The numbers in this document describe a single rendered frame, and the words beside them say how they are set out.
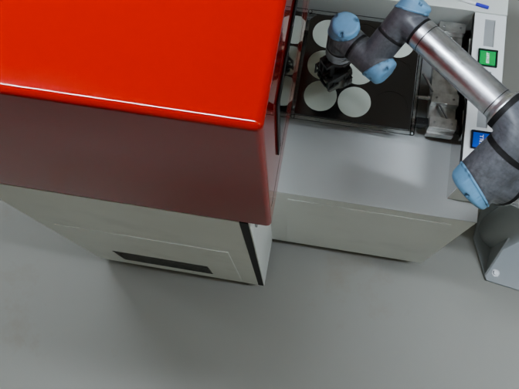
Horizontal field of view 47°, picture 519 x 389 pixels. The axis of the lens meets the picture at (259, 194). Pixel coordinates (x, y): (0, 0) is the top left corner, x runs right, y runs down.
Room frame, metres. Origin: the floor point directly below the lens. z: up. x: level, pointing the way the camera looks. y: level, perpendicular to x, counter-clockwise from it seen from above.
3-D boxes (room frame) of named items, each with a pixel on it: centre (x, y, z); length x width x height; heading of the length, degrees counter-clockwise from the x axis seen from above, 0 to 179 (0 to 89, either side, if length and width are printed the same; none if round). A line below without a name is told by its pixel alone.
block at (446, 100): (0.69, -0.59, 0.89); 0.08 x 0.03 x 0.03; 73
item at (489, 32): (0.65, -0.68, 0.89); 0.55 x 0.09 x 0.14; 163
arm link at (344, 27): (0.77, -0.27, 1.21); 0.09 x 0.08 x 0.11; 34
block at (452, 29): (0.92, -0.66, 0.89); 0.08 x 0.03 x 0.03; 73
